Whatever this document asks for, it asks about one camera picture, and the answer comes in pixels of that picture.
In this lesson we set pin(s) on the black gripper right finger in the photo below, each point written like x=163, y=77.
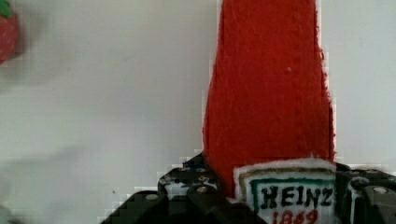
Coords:
x=364, y=196

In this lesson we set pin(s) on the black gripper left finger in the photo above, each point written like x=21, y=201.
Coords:
x=189, y=194

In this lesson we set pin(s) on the red felt ketchup bottle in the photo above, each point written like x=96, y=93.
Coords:
x=268, y=132

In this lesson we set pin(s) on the red strawberry toy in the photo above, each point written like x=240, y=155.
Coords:
x=9, y=30

